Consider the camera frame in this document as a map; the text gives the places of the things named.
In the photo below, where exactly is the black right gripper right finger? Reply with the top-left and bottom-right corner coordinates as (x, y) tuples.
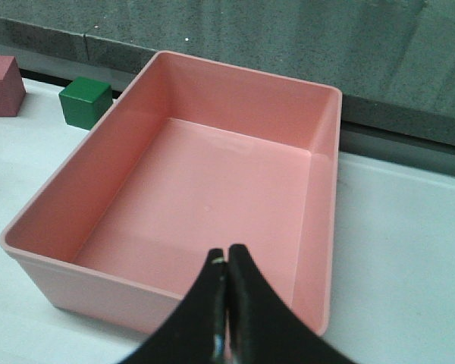
(227, 244), (352, 363)

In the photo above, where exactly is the pink cube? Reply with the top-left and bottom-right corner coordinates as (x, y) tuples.
(0, 55), (26, 117)

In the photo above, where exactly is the pink plastic bin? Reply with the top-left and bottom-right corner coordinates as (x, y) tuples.
(0, 52), (342, 334)

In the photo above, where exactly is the green cube right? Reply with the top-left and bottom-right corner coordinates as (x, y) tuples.
(58, 77), (113, 130)

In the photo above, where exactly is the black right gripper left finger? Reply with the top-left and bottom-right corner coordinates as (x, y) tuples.
(122, 248), (226, 363)

